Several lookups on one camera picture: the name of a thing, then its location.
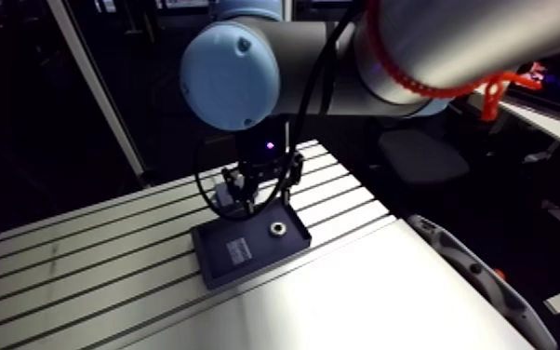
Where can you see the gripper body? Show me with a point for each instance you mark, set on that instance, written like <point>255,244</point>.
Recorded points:
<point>260,146</point>

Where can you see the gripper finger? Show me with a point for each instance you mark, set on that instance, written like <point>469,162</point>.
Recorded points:
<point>293,171</point>
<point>237,188</point>

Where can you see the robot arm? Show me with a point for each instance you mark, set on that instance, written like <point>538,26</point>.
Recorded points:
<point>231,73</point>

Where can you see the dark blue-grey housing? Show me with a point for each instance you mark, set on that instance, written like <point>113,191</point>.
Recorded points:
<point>222,196</point>

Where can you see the dark blue-grey tray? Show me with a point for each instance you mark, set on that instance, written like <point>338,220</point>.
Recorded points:
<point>246,244</point>

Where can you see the dark office chair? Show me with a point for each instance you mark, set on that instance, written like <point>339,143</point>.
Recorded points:
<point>421,156</point>

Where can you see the white post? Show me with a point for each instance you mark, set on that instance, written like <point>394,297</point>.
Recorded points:
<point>104,93</point>

